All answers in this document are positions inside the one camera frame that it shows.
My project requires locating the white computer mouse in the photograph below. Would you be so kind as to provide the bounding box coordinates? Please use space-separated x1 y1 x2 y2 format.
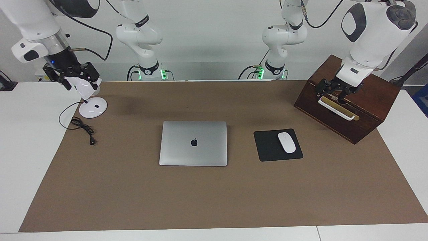
278 132 297 154

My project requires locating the blue crate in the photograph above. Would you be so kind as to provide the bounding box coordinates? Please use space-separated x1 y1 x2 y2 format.
412 84 428 118

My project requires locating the white power strip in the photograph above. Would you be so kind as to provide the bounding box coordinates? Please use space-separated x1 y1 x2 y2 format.
35 64 50 83

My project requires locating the black base cable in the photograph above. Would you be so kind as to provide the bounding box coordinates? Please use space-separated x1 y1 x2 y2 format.
126 65 140 81
238 50 270 80

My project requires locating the white desk lamp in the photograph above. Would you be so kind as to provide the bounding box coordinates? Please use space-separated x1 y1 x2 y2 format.
69 76 108 118

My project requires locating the brown table mat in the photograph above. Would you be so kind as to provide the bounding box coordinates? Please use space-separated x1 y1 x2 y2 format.
18 80 428 232

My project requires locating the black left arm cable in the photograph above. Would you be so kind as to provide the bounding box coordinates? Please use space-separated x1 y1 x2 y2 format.
300 0 345 29

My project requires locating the white box handle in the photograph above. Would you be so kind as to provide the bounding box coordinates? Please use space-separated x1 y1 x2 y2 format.
318 96 355 121

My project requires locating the black stand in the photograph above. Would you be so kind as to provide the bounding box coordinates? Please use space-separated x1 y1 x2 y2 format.
390 54 428 88

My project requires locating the black lamp power cable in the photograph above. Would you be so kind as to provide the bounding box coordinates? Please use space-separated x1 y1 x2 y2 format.
59 101 97 146

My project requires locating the black clamp mount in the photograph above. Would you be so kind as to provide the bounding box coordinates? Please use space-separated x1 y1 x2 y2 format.
0 71 18 91

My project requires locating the silver laptop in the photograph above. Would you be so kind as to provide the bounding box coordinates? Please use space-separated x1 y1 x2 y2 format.
159 121 228 167

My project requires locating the black mouse pad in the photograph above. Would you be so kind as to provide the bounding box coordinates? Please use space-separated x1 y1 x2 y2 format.
253 129 304 162

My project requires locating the dark wooden box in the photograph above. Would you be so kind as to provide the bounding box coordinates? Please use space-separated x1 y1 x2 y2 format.
294 55 401 145

